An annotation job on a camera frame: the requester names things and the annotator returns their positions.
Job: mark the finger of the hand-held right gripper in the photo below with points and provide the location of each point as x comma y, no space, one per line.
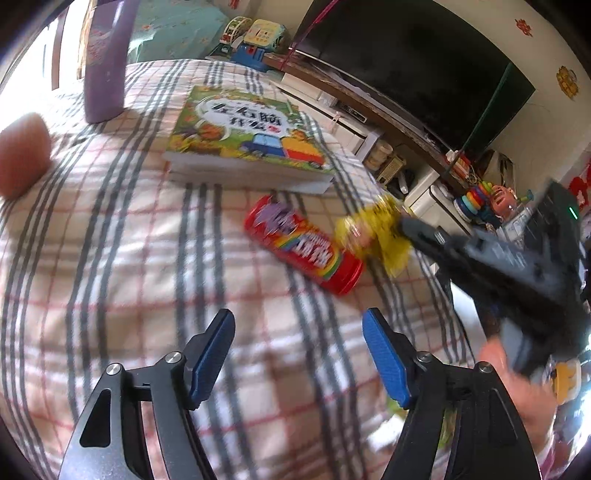
434,240

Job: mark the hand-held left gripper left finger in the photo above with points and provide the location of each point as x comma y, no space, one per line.
210,350

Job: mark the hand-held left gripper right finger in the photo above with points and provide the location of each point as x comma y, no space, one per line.
385,364

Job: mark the yellow snack packet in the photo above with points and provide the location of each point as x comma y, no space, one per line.
383,235

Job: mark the red candy can rainbow print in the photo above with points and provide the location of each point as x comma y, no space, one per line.
304,247

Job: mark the person's right forearm pink sleeve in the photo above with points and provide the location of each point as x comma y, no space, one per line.
547,457

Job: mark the person's right hand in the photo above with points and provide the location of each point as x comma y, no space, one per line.
531,406

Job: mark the white television stand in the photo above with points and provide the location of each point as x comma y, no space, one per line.
425,194

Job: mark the grey remote control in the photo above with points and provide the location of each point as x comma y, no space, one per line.
407,182

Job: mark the orange pink plastic toy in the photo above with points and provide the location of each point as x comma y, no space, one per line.
501,201

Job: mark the red toy piano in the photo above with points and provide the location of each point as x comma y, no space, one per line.
458,166

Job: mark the wooden slatted toy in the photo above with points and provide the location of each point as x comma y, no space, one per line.
391,170

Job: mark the beige bag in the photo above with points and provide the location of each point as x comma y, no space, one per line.
494,166

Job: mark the stacked yellowish jars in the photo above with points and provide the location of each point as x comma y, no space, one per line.
379,153

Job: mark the plaid blanket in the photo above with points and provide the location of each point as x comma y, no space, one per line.
138,277

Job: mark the small yellow toy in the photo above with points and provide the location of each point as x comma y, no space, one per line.
568,381

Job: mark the green thin pole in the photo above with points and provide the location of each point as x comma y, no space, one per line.
480,115

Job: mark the black flat television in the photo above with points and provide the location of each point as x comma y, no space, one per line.
415,60

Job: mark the colourful children's book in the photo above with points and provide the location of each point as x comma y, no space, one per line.
240,129

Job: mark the blue toy base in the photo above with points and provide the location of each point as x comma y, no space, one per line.
249,57

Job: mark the yellow toy telephone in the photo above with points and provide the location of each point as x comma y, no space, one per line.
263,34

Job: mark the brown oval ball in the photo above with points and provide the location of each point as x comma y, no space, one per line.
23,157

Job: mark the toy ferris wheel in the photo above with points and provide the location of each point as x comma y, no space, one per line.
235,30

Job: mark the purple bottle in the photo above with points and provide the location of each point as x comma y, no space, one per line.
108,60

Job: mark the teal flowered bedsheet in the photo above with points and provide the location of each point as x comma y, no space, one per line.
180,27

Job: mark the red paper wall decorations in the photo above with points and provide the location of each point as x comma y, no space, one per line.
582,184

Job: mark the yellow orange wall sticker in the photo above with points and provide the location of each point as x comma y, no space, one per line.
568,83

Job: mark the small red wall sticker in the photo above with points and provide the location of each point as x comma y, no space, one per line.
522,26

